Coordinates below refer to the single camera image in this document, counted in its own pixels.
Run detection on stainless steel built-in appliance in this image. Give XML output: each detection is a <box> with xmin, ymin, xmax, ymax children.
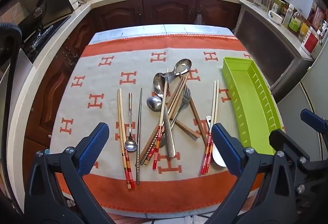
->
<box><xmin>233</xmin><ymin>5</ymin><xmax>315</xmax><ymax>98</ymax></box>

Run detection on orange beige printed tablecloth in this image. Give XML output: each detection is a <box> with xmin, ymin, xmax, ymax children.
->
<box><xmin>50</xmin><ymin>35</ymin><xmax>286</xmax><ymax>214</ymax></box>

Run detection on small steel spoon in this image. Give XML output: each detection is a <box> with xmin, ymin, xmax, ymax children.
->
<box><xmin>146</xmin><ymin>96</ymin><xmax>164</xmax><ymax>112</ymax></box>

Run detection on slim long-handled spoon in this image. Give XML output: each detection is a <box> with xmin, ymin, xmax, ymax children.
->
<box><xmin>124</xmin><ymin>93</ymin><xmax>137</xmax><ymax>152</ymax></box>

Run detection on white ceramic spoon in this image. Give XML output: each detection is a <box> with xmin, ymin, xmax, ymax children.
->
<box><xmin>206</xmin><ymin>115</ymin><xmax>228</xmax><ymax>167</ymax></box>

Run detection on brown wooden base cabinets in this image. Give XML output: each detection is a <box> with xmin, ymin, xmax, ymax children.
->
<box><xmin>23</xmin><ymin>0</ymin><xmax>242</xmax><ymax>178</ymax></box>

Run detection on white patterned bowl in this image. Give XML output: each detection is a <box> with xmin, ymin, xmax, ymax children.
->
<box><xmin>268</xmin><ymin>10</ymin><xmax>284</xmax><ymax>25</ymax></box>

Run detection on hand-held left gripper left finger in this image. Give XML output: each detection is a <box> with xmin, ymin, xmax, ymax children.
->
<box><xmin>27</xmin><ymin>122</ymin><xmax>116</xmax><ymax>224</ymax></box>

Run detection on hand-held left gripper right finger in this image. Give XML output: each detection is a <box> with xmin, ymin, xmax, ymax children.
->
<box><xmin>205</xmin><ymin>123</ymin><xmax>299</xmax><ymax>224</ymax></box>

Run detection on light brown wooden chopstick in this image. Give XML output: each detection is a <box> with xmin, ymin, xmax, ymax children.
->
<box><xmin>176</xmin><ymin>120</ymin><xmax>201</xmax><ymax>140</ymax></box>

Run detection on grey refrigerator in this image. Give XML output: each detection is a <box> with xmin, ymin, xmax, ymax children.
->
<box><xmin>277</xmin><ymin>52</ymin><xmax>328</xmax><ymax>189</ymax></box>

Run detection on steel fork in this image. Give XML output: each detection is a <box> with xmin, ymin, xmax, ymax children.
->
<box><xmin>159</xmin><ymin>85</ymin><xmax>192</xmax><ymax>148</ymax></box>

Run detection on red label white canister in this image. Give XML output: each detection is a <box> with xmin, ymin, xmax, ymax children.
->
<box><xmin>300</xmin><ymin>26</ymin><xmax>320</xmax><ymax>55</ymax></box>

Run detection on steel chopstick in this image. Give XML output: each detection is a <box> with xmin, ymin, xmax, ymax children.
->
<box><xmin>136</xmin><ymin>88</ymin><xmax>143</xmax><ymax>185</ymax></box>

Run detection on large steel spoon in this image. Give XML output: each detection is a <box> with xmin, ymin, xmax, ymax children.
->
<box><xmin>153</xmin><ymin>73</ymin><xmax>176</xmax><ymax>158</ymax></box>

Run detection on dark brown chopstick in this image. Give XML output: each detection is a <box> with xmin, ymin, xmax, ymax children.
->
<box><xmin>183</xmin><ymin>72</ymin><xmax>208</xmax><ymax>146</ymax></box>

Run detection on green plastic utensil tray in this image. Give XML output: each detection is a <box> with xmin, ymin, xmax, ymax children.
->
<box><xmin>222</xmin><ymin>57</ymin><xmax>285</xmax><ymax>155</ymax></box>

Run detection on white hanging plastic bag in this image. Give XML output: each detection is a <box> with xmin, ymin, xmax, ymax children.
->
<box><xmin>193</xmin><ymin>12</ymin><xmax>205</xmax><ymax>25</ymax></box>

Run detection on green label oil bottle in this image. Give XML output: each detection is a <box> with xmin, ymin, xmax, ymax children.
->
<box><xmin>288</xmin><ymin>11</ymin><xmax>303</xmax><ymax>34</ymax></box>

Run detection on yellow jar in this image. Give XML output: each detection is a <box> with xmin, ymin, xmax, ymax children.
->
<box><xmin>298</xmin><ymin>22</ymin><xmax>311</xmax><ymax>43</ymax></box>

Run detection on steel soup spoon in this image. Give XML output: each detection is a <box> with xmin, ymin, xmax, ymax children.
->
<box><xmin>161</xmin><ymin>59</ymin><xmax>192</xmax><ymax>78</ymax></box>

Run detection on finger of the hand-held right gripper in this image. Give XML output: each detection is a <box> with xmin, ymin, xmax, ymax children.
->
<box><xmin>301</xmin><ymin>109</ymin><xmax>328</xmax><ymax>135</ymax></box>
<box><xmin>269</xmin><ymin>129</ymin><xmax>328</xmax><ymax>204</ymax></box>

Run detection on black gas stove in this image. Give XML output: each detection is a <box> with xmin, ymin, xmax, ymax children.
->
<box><xmin>22</xmin><ymin>15</ymin><xmax>72</xmax><ymax>63</ymax></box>

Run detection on white plastic bottle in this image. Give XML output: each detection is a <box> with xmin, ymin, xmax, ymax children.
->
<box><xmin>282</xmin><ymin>4</ymin><xmax>295</xmax><ymax>28</ymax></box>

